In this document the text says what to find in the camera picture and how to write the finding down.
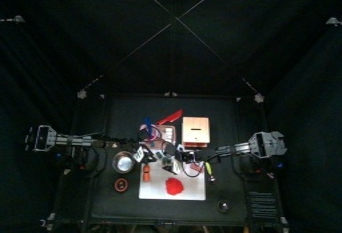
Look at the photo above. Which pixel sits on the pink plastic cup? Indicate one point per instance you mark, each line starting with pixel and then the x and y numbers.
pixel 155 134

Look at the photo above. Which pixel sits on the white cutting board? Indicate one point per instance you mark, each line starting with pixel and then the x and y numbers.
pixel 191 192

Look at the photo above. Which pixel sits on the printed label sheet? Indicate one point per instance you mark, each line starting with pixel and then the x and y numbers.
pixel 262 205

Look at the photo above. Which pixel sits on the orange toy carrot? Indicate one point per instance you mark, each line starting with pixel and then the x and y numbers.
pixel 146 174

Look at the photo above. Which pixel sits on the metal frame clamp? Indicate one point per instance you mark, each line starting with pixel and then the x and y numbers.
pixel 81 94
pixel 258 98
pixel 16 19
pixel 333 21

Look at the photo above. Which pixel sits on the light wooden box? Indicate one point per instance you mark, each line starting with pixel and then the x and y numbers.
pixel 195 128

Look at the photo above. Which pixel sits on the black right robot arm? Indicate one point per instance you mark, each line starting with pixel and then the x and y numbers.
pixel 240 148

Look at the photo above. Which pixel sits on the red white striped toy piece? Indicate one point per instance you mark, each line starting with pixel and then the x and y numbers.
pixel 196 168

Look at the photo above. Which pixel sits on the blue plastic utensil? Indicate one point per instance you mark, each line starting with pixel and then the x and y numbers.
pixel 147 123

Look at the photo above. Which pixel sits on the white toy block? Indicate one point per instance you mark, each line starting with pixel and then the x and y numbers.
pixel 168 132

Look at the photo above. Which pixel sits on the red toy ketchup splat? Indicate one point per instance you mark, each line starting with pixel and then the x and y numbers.
pixel 174 186

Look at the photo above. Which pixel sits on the small silver metal weight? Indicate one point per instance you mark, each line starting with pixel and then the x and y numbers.
pixel 223 206

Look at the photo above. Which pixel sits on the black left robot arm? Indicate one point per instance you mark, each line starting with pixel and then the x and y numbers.
pixel 75 140

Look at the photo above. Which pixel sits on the round metal bowl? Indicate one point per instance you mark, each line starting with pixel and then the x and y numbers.
pixel 122 163

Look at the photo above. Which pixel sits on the red soy sauce dish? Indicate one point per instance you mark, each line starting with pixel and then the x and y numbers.
pixel 120 184

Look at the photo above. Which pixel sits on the red plastic toy knife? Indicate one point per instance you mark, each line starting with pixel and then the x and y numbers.
pixel 171 117

